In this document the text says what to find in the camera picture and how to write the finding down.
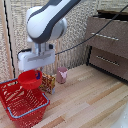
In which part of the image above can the black cable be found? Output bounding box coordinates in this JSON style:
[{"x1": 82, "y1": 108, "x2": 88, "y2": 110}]
[{"x1": 54, "y1": 3, "x2": 128, "y2": 56}]

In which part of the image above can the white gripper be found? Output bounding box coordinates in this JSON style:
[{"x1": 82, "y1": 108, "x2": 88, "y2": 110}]
[{"x1": 17, "y1": 48, "x2": 57, "y2": 80}]

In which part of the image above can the brown drawer cabinet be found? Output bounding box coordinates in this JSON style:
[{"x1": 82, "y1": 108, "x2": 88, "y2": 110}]
[{"x1": 83, "y1": 9, "x2": 128, "y2": 82}]

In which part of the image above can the yellow red snack box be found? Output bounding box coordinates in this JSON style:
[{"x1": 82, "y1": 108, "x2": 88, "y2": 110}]
[{"x1": 39, "y1": 72, "x2": 57, "y2": 94}]

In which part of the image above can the red plastic shopping basket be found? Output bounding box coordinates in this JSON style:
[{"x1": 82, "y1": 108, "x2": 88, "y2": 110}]
[{"x1": 0, "y1": 77, "x2": 51, "y2": 128}]

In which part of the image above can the pink cup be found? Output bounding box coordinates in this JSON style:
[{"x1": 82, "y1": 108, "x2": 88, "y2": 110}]
[{"x1": 56, "y1": 66, "x2": 69, "y2": 84}]

